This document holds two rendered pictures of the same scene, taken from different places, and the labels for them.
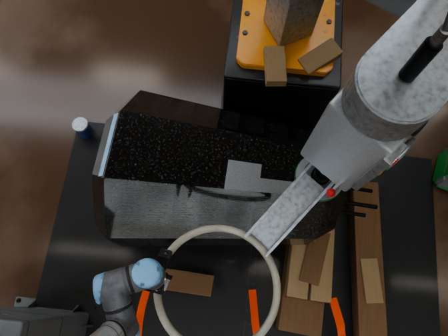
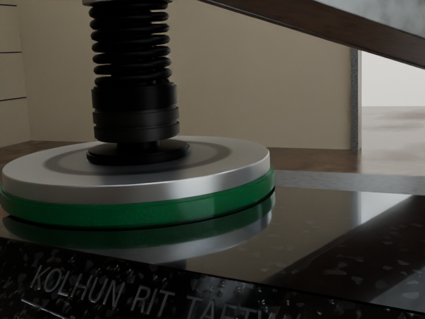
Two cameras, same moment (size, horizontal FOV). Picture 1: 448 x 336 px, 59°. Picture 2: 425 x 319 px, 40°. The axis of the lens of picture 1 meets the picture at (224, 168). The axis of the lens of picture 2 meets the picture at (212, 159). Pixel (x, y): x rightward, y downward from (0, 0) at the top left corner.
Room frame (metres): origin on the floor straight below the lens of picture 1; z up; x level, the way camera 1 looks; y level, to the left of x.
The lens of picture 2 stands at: (0.93, -0.20, 0.93)
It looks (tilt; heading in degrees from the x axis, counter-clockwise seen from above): 11 degrees down; 202
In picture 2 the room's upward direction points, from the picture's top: 3 degrees counter-clockwise
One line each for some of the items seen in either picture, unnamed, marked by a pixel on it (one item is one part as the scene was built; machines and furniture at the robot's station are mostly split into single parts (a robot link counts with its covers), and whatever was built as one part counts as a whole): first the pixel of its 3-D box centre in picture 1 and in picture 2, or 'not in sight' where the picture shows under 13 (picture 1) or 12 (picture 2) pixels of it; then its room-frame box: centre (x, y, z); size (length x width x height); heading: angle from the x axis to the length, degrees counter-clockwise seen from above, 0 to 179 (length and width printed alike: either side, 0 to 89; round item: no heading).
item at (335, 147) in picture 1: (369, 119); not in sight; (0.58, -0.48, 1.32); 0.36 x 0.22 x 0.45; 139
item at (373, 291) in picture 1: (371, 280); not in sight; (0.13, -0.89, 0.13); 0.25 x 0.10 x 0.01; 4
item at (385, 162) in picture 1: (375, 168); not in sight; (0.39, -0.46, 1.37); 0.08 x 0.03 x 0.28; 139
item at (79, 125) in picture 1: (83, 128); not in sight; (1.01, 0.94, 0.08); 0.10 x 0.10 x 0.13
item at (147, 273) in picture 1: (148, 274); not in sight; (0.06, 0.23, 1.18); 0.10 x 0.09 x 0.12; 110
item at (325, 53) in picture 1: (320, 56); not in sight; (1.16, -0.45, 0.80); 0.20 x 0.10 x 0.05; 124
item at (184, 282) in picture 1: (187, 282); not in sight; (0.07, 0.18, 0.07); 0.30 x 0.12 x 0.12; 84
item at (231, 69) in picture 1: (276, 70); not in sight; (1.34, -0.29, 0.37); 0.66 x 0.66 x 0.74; 86
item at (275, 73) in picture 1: (275, 66); not in sight; (1.09, -0.23, 0.81); 0.20 x 0.10 x 0.05; 4
